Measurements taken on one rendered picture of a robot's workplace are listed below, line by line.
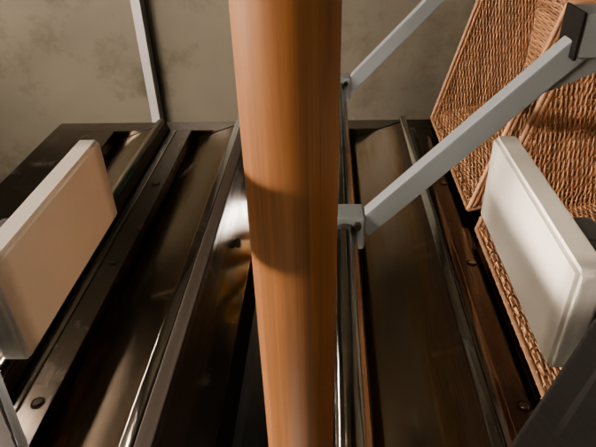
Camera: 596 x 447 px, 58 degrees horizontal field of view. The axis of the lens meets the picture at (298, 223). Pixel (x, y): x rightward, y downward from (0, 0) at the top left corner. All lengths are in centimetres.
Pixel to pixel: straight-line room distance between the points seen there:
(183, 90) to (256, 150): 396
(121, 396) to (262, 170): 83
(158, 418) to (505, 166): 62
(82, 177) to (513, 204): 13
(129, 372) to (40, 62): 361
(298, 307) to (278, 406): 6
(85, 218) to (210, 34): 379
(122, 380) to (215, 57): 322
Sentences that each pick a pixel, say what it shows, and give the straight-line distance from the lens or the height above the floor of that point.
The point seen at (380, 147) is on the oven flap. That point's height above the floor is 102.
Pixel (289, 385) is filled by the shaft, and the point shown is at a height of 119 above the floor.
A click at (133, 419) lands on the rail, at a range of 75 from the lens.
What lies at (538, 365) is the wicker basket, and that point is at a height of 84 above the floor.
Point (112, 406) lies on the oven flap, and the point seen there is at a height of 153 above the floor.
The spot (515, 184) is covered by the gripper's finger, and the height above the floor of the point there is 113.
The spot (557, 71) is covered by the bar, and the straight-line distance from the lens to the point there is 59.
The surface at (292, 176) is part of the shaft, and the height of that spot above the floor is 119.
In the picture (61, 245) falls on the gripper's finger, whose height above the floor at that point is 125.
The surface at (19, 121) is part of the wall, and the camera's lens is 468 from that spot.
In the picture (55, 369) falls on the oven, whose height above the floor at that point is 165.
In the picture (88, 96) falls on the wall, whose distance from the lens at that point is 436.
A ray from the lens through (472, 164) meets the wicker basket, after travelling 150.
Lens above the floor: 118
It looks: 3 degrees up
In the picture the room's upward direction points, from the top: 90 degrees counter-clockwise
